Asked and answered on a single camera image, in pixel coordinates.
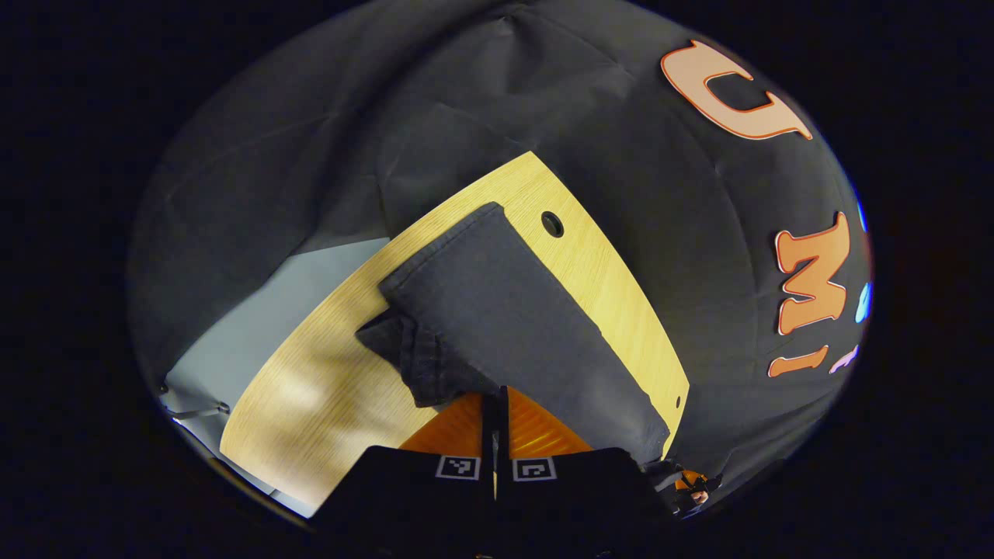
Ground black backdrop cloth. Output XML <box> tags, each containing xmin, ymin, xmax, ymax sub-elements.
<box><xmin>128</xmin><ymin>0</ymin><xmax>874</xmax><ymax>505</ymax></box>

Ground black jeans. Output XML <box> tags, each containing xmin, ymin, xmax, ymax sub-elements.
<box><xmin>356</xmin><ymin>202</ymin><xmax>670</xmax><ymax>467</ymax></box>

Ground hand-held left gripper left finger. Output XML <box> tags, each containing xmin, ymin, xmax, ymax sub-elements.
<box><xmin>311</xmin><ymin>391</ymin><xmax>498</xmax><ymax>557</ymax></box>

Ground grey stand leg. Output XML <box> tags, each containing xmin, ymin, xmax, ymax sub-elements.
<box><xmin>159</xmin><ymin>383</ymin><xmax>231</xmax><ymax>424</ymax></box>

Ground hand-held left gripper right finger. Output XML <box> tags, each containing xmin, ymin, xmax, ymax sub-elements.
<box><xmin>499</xmin><ymin>386</ymin><xmax>678</xmax><ymax>557</ymax></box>

